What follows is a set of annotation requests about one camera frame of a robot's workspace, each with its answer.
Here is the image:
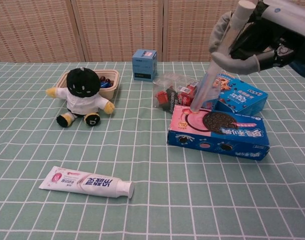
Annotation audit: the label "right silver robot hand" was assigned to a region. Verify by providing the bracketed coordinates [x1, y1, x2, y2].
[208, 0, 305, 76]

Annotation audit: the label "white toothpaste tube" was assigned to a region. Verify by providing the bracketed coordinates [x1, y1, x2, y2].
[38, 165, 135, 200]

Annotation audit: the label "blue chocolate chip cookie box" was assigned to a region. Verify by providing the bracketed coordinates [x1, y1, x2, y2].
[213, 71, 269, 116]

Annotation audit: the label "clear container red coffee sachets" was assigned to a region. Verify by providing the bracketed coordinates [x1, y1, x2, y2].
[152, 73, 201, 115]

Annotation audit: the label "blue pink Oreo box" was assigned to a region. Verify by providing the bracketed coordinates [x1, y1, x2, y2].
[166, 104, 271, 162]

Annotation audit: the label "small light blue carton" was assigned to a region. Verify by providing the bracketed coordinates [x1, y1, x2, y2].
[131, 49, 158, 82]

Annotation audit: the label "bamboo folding screen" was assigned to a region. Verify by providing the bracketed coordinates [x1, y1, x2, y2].
[0, 0, 305, 63]

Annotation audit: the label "pile of red candies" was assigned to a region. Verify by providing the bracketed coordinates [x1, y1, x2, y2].
[99, 75, 115, 85]

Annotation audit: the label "beige plastic tray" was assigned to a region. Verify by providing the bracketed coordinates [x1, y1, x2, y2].
[54, 69, 120, 98]

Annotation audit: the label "green checked tablecloth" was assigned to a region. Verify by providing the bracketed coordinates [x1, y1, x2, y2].
[0, 60, 305, 240]

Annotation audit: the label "black plush doll white coat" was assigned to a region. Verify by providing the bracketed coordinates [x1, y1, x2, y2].
[45, 67, 116, 128]

